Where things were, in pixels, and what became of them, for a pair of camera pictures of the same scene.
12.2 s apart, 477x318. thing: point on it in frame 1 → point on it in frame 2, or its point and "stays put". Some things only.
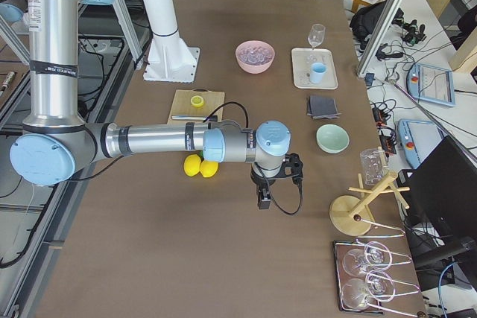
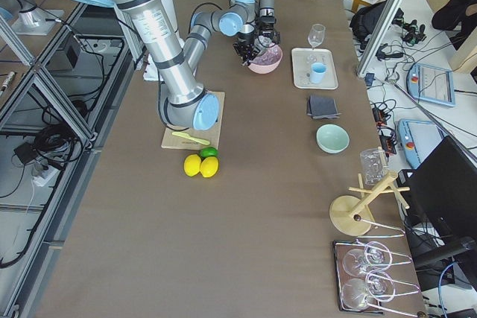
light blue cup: x=317 y=73 stays put
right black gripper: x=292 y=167 → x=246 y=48
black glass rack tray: x=367 y=281 stays put
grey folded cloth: x=320 y=107 stays put
